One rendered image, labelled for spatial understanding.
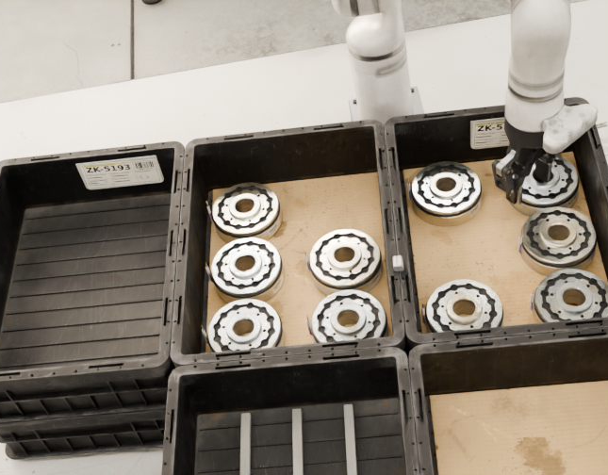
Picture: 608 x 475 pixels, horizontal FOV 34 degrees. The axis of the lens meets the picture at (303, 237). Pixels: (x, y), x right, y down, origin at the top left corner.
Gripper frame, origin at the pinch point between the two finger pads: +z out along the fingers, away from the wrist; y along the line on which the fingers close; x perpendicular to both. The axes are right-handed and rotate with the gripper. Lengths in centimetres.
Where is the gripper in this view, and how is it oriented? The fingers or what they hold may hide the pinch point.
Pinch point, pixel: (529, 183)
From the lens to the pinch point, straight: 146.5
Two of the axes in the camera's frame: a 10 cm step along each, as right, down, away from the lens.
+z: 1.3, 6.3, 7.7
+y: -7.5, 5.7, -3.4
